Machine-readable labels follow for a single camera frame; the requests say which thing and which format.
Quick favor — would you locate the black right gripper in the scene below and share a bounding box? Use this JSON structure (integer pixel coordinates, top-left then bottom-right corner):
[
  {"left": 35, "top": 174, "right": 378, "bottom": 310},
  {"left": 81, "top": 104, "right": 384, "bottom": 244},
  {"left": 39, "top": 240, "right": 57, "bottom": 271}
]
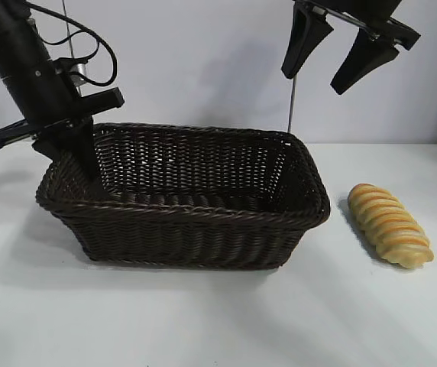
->
[{"left": 280, "top": 0, "right": 421, "bottom": 96}]

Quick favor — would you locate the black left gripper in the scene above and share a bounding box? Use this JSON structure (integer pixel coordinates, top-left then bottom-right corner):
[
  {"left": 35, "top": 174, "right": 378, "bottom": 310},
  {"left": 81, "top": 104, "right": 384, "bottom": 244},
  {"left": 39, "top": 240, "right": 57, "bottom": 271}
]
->
[{"left": 0, "top": 60, "right": 125, "bottom": 198}]

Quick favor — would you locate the dark brown woven basket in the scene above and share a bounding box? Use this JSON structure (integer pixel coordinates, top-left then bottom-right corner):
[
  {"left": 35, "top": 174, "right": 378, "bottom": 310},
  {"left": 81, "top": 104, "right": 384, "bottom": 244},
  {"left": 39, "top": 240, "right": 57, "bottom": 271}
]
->
[{"left": 34, "top": 122, "right": 332, "bottom": 274}]

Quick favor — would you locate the long twisted bread loaf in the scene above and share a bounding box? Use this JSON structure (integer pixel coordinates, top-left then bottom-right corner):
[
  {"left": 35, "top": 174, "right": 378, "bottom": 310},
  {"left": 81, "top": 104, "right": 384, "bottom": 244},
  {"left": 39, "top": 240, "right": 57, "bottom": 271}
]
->
[{"left": 347, "top": 182, "right": 435, "bottom": 270}]

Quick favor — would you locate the thin metal rod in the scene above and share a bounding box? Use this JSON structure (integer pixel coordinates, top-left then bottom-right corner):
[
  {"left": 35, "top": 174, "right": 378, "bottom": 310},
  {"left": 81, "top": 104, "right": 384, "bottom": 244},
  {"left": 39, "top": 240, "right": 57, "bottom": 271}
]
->
[
  {"left": 287, "top": 73, "right": 297, "bottom": 135},
  {"left": 61, "top": 0, "right": 76, "bottom": 60}
]

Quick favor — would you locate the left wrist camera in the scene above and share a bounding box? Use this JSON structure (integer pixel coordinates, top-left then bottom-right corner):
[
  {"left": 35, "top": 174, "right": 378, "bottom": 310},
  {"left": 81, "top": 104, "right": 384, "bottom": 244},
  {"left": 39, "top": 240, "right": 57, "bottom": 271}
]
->
[{"left": 52, "top": 56, "right": 92, "bottom": 95}]

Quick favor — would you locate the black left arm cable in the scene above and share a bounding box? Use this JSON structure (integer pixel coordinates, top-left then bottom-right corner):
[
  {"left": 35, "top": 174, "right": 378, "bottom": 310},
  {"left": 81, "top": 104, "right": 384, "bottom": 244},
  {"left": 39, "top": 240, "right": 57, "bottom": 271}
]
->
[{"left": 23, "top": 0, "right": 118, "bottom": 87}]

